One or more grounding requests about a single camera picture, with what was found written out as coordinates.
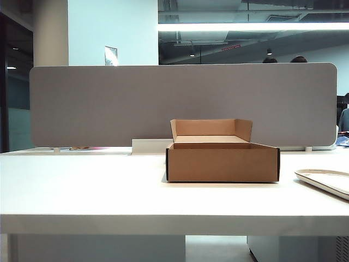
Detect white cable tray box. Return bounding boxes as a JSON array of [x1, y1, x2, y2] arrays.
[[131, 138, 175, 157]]

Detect dark glass door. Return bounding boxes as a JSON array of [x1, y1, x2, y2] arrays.
[[0, 12, 34, 153]]

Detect grey fabric desk divider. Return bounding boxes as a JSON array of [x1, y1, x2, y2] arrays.
[[29, 63, 339, 150]]

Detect brown cardboard box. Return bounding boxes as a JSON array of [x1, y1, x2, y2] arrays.
[[165, 118, 281, 183]]

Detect long white ceiling light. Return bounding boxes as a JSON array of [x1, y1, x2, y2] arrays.
[[157, 22, 349, 32]]

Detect seated person in grey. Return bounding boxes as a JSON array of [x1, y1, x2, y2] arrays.
[[338, 92, 349, 134]]

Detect framed wall poster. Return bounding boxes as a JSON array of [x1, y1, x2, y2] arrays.
[[104, 45, 118, 67]]

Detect beige pulp container lid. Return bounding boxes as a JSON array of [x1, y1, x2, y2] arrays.
[[293, 169, 349, 202]]

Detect pink and orange desk items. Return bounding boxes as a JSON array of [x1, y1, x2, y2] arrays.
[[69, 146, 110, 151]]

